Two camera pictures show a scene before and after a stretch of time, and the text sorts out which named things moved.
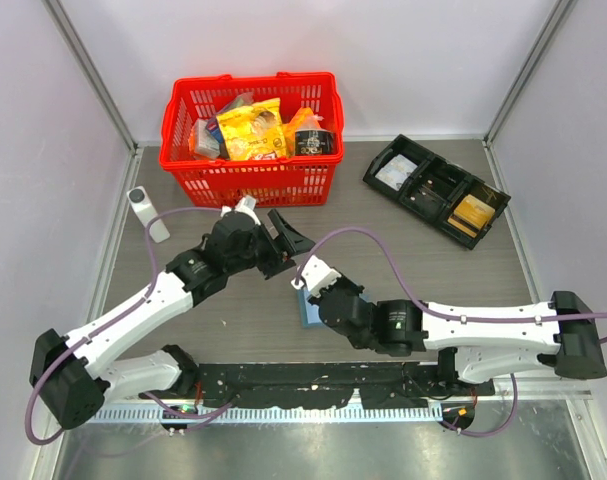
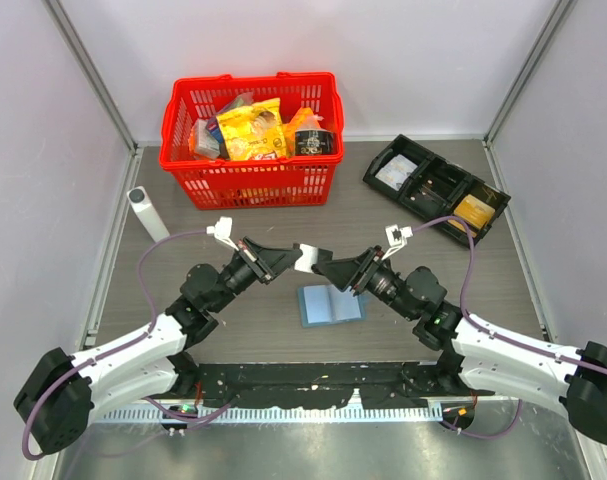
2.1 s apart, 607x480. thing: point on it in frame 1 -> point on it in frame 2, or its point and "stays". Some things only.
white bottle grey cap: [146, 211] stays
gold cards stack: [471, 215] stays
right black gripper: [358, 289] -> [356, 271]
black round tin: [314, 142] stays
